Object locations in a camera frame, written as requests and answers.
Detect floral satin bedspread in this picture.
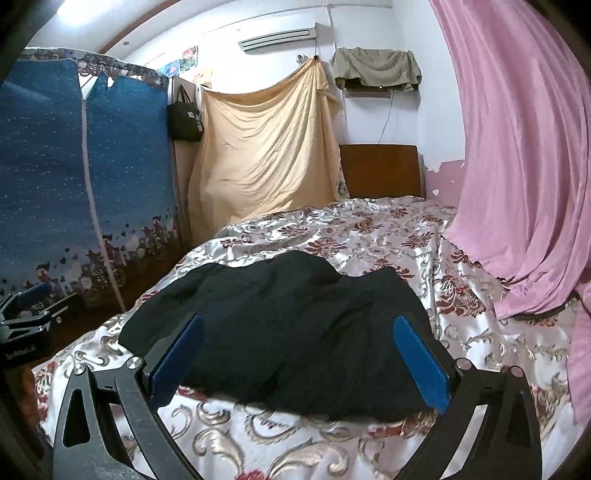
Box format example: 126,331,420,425
32,196,583,480

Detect black jacket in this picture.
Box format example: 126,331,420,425
117,250,439,423

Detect yellow hanging cloth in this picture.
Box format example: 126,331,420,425
187,56,343,247

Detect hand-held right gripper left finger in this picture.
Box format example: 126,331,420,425
52,314,205,480

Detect white wall pipe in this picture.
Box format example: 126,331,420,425
325,6,352,145

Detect wall pictures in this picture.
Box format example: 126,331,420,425
157,45,214,90

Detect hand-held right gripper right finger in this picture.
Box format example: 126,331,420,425
392,313,544,480

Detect white air conditioner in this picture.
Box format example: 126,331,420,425
238,22,318,52

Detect pink curtain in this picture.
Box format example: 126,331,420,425
428,0,591,425

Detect wooden headboard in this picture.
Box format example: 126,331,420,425
339,144,426,200

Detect blue starry wardrobe curtain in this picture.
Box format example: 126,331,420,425
0,46,188,324

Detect olive hanging cloth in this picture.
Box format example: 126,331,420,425
331,47,423,93

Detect thin wall cable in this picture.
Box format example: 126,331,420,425
376,90,397,145

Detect black hanging bag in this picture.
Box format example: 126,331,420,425
167,85,205,142

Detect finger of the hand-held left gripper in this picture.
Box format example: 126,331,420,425
44,292,85,344
0,281,53,319

